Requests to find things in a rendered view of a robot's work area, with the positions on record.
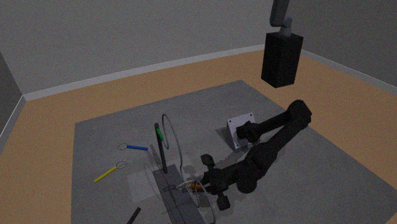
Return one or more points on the orange handle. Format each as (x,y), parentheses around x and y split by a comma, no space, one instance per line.
(191,185)

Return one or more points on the yellow handle with grey wire loop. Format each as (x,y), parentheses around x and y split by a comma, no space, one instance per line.
(108,172)

